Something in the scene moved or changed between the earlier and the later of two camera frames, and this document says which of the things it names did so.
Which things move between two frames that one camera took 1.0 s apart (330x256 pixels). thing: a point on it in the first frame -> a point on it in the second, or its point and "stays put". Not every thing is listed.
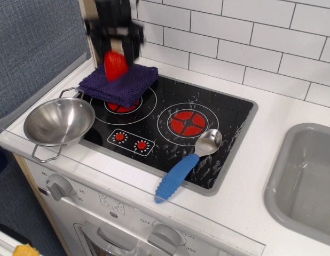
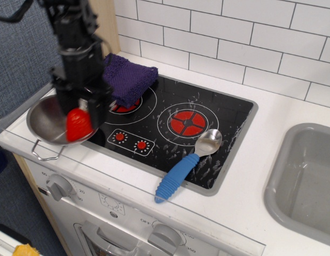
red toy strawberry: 116,64 -> 78,124
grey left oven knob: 58,186 stays put
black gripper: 115,18 -> 82,76
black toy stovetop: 158,134 stays put
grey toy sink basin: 302,191 stays put
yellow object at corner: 25,249 stays put
